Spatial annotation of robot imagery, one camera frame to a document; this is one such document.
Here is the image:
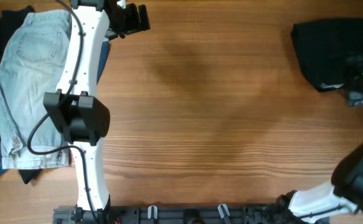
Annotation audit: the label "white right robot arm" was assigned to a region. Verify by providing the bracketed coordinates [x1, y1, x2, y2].
[274, 56, 363, 223]

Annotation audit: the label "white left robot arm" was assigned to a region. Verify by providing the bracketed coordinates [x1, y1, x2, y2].
[43, 1, 150, 222]

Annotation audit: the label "black garment at pile bottom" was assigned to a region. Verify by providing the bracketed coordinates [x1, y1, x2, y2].
[0, 4, 42, 185]

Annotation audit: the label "light grey denim shorts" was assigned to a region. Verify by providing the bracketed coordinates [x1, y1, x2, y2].
[0, 10, 72, 169]

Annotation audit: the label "black shorts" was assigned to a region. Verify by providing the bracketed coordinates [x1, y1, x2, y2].
[291, 18, 363, 92]

